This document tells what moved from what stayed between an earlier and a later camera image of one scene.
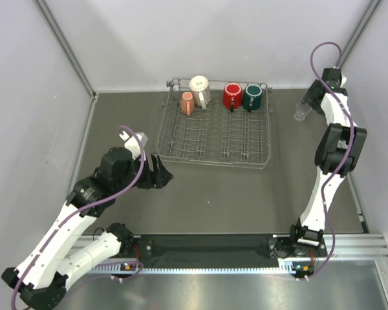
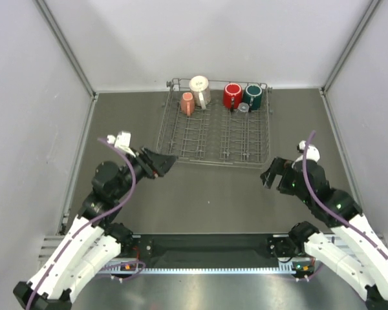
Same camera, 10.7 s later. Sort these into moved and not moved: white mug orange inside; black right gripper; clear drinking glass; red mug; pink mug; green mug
Moved: clear drinking glass; black right gripper
Not moved: white mug orange inside; red mug; green mug; pink mug
